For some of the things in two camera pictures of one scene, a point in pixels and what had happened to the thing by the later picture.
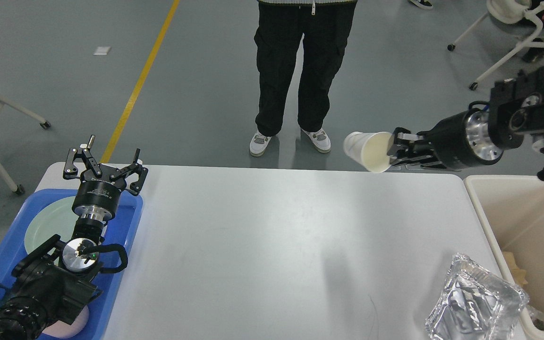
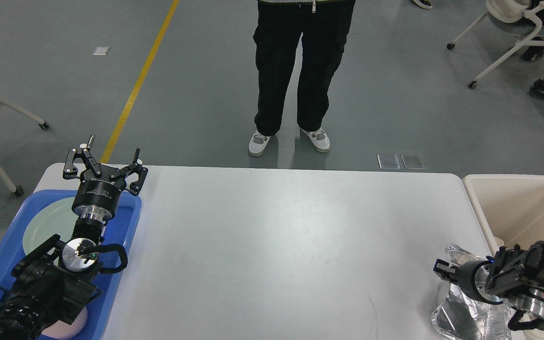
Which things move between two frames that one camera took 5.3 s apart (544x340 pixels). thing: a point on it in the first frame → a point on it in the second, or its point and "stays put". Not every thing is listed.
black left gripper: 97,191 stays put
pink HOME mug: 61,329 stays put
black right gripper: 462,143 → 466,273
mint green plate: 55,220 stays put
